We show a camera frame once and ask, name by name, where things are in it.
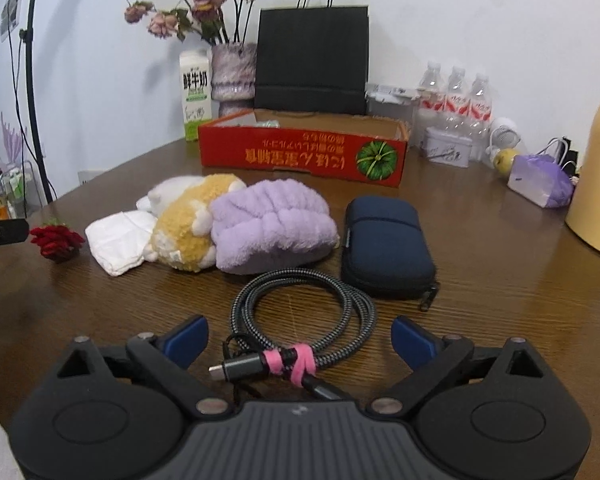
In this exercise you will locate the yellow thermos jug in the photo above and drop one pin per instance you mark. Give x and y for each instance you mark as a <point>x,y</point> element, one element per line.
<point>597,160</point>

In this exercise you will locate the purple plastic bag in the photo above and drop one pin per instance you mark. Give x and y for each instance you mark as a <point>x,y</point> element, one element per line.
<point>542,180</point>

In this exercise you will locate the purple fluffy headband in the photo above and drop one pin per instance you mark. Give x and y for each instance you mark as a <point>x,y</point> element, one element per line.
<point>275,227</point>

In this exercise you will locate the small white fan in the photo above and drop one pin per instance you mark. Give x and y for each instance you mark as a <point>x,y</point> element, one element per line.
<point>504,134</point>

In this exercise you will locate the clear water bottle red label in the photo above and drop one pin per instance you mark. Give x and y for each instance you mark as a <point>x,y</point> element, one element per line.
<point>480,105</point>
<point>456,97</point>
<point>430,90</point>

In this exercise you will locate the wall photos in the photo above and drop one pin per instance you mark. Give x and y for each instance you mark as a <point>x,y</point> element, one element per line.
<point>11,10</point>

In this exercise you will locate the white tin box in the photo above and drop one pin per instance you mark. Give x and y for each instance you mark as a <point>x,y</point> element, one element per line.
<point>447,147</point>

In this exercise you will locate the white wall socket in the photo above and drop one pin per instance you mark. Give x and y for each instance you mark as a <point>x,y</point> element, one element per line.
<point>89,176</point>

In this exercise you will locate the navy zip case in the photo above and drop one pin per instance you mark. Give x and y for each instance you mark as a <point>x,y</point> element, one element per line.
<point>385,245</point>

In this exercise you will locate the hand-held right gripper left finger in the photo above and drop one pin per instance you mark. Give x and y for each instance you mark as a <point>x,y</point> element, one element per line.
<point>187,341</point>

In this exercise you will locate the black paper bag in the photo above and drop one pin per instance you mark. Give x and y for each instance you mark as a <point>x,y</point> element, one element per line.
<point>310,50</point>

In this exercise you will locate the white green milk carton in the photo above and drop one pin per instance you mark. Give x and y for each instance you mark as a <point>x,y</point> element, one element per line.
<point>196,95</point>

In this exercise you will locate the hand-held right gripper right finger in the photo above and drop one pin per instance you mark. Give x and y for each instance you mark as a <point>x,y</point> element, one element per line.
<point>412,342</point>

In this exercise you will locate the yellow green apple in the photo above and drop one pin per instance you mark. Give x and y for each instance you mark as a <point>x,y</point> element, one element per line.
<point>507,161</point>

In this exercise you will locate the white cardboard box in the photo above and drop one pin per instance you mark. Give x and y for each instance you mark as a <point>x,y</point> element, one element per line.
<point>390,102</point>

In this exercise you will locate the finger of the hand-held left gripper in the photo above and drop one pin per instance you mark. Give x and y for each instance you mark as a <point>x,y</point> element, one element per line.
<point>2,234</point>

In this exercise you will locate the red knitted flower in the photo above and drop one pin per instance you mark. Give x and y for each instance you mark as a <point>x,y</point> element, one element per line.
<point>55,240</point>

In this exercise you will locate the black light stand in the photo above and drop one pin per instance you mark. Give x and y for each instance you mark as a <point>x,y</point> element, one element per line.
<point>30,70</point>

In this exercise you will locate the purple feather decoration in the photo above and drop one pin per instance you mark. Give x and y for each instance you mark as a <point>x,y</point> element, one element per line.
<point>12,140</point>

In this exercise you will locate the clear plastic wrapper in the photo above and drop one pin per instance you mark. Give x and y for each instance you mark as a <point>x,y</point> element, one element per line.
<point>267,124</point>

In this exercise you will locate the rack of small bottles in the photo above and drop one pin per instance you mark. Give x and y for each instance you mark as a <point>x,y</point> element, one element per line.
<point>5,192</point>

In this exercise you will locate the orange white plush toy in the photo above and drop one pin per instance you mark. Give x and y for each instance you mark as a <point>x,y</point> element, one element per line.
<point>180,220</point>

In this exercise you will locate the red cardboard box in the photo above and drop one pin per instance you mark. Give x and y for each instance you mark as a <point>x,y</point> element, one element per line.
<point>300,155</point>

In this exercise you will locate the purple fuzzy vase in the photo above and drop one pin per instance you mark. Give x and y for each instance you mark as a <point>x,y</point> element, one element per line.
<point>232,70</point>

